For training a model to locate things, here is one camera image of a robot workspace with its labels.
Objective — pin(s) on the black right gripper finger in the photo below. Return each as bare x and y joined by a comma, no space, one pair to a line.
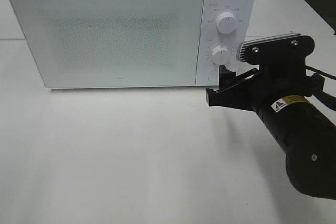
230,94
228,79

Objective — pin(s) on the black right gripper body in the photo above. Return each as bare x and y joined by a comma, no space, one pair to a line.
283,87

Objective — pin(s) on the round white door button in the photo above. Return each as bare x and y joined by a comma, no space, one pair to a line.
213,76

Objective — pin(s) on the white timer knob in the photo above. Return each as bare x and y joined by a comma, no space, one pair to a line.
220,55

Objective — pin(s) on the white microwave door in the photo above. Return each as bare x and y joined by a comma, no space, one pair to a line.
112,43

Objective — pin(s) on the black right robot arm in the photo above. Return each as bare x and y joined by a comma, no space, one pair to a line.
308,141

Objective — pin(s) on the upper white power knob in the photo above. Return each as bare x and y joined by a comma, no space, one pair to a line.
226,22

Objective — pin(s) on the white microwave oven body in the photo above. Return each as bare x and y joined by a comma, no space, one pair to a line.
244,3

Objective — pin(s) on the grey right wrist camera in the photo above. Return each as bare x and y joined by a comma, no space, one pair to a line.
275,49

